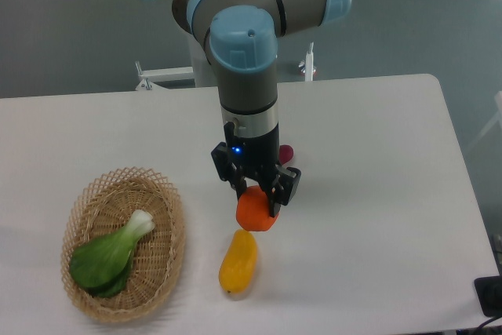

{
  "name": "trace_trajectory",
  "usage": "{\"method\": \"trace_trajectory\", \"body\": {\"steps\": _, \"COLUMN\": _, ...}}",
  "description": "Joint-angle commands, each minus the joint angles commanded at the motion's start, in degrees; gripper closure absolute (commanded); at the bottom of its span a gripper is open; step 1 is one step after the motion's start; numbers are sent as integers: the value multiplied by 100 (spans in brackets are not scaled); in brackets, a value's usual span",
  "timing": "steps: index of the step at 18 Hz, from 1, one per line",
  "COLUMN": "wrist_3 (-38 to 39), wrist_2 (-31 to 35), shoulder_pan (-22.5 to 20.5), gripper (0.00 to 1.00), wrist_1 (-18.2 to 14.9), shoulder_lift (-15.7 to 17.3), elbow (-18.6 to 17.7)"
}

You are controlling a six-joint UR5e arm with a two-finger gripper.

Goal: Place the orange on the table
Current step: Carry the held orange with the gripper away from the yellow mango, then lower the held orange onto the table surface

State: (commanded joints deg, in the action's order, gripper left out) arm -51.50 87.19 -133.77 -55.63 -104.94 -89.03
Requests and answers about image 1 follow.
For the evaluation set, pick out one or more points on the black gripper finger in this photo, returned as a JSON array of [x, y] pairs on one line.
[[227, 170], [279, 183]]

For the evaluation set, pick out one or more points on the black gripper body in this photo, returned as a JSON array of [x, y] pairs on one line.
[[256, 156]]

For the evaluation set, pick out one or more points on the orange fruit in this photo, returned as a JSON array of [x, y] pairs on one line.
[[252, 211]]

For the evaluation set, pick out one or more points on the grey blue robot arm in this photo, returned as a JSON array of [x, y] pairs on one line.
[[240, 41]]

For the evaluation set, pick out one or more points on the purple sweet potato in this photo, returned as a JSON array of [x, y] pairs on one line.
[[286, 153]]

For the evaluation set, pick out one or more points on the yellow mango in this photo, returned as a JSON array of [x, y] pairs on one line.
[[238, 266]]

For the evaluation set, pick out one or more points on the white stand foot with screw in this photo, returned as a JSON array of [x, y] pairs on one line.
[[307, 66]]

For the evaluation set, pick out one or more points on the woven bamboo basket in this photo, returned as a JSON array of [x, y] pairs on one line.
[[105, 206]]

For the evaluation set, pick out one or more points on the green bok choy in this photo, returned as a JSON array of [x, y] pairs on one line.
[[102, 266]]

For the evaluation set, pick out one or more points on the black device at table edge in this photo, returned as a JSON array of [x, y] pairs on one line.
[[488, 290]]

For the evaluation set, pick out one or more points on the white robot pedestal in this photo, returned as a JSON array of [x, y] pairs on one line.
[[199, 74]]

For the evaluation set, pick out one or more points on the white frame at right edge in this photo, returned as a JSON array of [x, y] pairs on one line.
[[494, 121]]

